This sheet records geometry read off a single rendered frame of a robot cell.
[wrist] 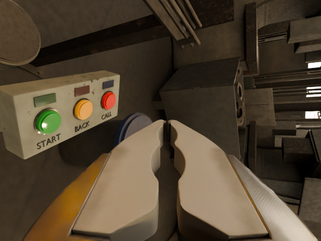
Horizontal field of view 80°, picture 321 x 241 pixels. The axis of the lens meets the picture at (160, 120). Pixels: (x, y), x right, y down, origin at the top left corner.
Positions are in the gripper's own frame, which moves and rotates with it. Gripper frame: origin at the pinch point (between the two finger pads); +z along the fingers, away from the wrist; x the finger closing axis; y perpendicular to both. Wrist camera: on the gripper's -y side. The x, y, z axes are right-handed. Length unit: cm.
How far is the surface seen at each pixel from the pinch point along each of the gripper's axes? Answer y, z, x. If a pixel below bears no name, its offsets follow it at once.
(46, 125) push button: 9.4, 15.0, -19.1
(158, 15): -5.4, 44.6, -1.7
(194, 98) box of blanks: 57, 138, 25
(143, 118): 37, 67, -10
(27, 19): -5.0, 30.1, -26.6
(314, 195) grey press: 177, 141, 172
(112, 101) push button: 11.8, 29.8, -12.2
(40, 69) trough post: 17, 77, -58
